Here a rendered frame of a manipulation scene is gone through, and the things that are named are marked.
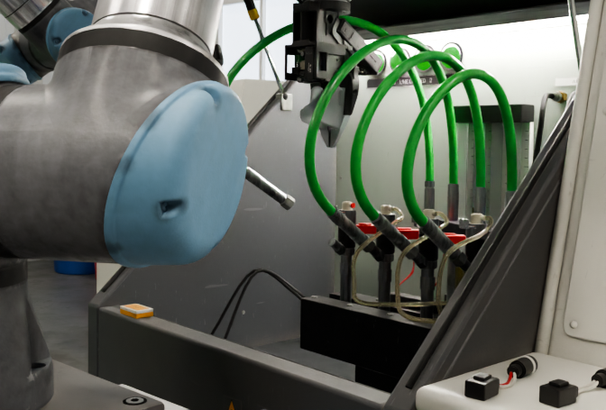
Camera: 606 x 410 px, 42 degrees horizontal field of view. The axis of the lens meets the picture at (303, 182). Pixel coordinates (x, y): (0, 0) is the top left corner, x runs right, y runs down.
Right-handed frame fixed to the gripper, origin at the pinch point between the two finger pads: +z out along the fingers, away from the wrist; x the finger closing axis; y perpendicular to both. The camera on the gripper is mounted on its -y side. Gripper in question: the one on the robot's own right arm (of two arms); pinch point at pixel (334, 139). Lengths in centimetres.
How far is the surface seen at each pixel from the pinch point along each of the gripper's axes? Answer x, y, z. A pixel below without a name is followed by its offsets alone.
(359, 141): 16.7, 11.9, 0.1
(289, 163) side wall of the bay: -31.0, -18.1, 5.0
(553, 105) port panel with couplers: 18.5, -30.6, -5.7
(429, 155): 0.5, -22.2, 2.6
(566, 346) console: 39.3, 0.3, 23.6
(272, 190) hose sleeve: -9.9, 3.8, 8.3
